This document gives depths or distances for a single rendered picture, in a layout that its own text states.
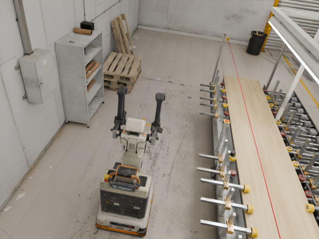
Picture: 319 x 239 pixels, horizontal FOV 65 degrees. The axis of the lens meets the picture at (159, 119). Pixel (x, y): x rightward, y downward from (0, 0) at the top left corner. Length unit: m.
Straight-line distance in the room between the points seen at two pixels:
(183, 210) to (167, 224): 0.32
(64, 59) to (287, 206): 3.61
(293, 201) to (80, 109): 3.50
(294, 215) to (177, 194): 1.59
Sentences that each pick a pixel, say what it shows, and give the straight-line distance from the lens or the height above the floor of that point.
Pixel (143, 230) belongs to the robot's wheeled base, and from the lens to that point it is 3.24.
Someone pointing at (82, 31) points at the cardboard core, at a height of 1.61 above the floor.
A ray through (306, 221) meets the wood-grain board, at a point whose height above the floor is 0.90.
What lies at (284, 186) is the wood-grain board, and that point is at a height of 0.90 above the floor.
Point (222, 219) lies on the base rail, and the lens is 2.90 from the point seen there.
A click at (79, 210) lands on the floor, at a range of 3.65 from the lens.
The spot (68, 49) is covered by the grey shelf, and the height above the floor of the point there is 1.48.
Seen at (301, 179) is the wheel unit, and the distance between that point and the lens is 3.45.
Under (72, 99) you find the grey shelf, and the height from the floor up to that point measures 0.58.
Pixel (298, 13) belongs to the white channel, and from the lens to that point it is 3.73.
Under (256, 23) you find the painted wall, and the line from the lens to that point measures 10.35.
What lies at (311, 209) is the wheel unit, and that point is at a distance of 3.10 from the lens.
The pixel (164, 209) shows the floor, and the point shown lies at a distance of 3.65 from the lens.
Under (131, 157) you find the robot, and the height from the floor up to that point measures 0.88.
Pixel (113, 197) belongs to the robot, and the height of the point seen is 0.61.
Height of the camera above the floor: 3.02
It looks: 36 degrees down
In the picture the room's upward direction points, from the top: 8 degrees clockwise
